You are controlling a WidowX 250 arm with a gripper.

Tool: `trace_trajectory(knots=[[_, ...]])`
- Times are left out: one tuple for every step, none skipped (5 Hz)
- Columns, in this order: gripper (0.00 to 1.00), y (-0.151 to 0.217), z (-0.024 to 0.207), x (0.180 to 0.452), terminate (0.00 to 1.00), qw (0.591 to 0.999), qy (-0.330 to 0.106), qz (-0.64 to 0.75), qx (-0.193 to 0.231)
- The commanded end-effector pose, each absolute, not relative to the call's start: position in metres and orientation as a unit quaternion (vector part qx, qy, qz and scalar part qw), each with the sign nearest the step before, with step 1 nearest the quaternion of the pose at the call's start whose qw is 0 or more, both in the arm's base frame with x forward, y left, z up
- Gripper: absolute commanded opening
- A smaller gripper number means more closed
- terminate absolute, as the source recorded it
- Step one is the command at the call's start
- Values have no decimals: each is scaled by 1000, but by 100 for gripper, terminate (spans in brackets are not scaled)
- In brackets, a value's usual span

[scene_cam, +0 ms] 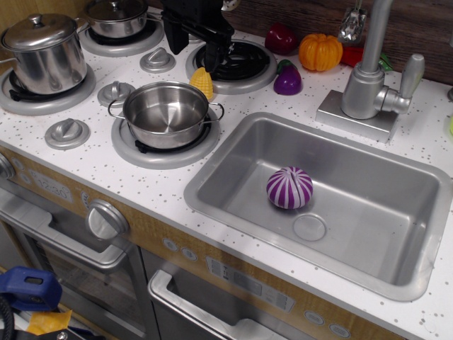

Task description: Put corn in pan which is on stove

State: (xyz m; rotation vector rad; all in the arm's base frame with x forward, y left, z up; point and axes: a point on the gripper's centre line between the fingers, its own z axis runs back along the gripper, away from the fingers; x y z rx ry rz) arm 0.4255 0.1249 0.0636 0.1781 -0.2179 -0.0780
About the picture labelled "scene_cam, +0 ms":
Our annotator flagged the silver toy faucet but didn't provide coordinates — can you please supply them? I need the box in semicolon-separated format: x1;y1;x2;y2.
316;1;425;143

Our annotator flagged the silver oven door handle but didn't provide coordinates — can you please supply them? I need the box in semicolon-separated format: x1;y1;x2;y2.
1;191;128;273

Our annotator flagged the purple striped toy onion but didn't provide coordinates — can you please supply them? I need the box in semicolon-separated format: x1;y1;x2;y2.
266;166;314;210

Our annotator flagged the red toy chili pepper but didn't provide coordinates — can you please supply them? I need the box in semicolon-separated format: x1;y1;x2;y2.
340;46;364;67

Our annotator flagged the tall steel pot with lid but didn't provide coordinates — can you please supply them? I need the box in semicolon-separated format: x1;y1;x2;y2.
1;13;88;95

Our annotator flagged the yellow tape piece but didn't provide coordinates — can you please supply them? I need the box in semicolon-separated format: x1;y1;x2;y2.
26;310;72;336

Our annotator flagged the front right stove burner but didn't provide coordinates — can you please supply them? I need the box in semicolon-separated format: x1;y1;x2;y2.
110;119;221;170

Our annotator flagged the back left stove burner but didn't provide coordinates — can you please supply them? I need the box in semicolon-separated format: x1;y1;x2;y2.
79;18;164;57

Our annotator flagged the silver oven dial knob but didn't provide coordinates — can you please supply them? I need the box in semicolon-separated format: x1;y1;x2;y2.
85;199;130;241

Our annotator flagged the grey stove knob back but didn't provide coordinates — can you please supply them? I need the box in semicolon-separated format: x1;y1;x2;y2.
139;47;176;74

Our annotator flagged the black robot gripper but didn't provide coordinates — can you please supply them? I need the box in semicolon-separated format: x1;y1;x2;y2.
161;0;234;72

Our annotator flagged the crumpled silver foil object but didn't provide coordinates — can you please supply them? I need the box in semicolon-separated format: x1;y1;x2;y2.
338;7;367;44

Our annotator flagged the blue clamp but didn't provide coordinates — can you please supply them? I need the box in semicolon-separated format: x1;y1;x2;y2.
1;266;62;312

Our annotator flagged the orange toy pumpkin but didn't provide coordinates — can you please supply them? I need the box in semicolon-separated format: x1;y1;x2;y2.
299;33;343;72

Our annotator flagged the grey stove knob middle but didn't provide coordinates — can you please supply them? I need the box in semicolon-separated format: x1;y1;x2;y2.
97;81;135;108

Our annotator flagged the purple toy eggplant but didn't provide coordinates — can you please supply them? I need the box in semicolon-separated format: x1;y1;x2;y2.
273;59;302;96

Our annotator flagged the grey stove knob front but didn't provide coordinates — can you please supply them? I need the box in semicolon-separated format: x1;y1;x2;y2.
45;118;91;150

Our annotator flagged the small steel pot with lid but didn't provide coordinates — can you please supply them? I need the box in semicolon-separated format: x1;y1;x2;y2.
83;0;159;39

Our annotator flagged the grey toy sink basin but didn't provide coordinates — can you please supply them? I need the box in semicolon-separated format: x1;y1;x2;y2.
184;113;452;301

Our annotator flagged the red toy bell pepper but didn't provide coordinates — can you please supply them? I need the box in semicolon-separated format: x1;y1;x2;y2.
265;22;298;55

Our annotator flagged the open steel pan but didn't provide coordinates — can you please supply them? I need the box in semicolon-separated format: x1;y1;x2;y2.
111;81;225;149

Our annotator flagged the yellow toy corn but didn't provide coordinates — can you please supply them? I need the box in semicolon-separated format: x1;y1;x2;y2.
189;67;214;100

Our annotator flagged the silver dishwasher door handle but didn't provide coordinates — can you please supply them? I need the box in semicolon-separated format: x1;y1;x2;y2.
148;270;284;339

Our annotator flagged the back right stove burner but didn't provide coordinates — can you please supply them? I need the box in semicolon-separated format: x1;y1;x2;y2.
185;38;278;96

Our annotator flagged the front left stove burner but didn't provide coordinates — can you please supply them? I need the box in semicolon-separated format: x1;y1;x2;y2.
1;66;96;116

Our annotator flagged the grey stove knob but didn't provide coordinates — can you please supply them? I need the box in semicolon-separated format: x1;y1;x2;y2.
97;81;135;108
45;118;91;150
139;47;176;74

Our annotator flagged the stove burner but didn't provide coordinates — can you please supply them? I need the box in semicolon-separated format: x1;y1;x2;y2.
110;119;221;170
185;38;278;96
1;66;96;116
79;18;164;57

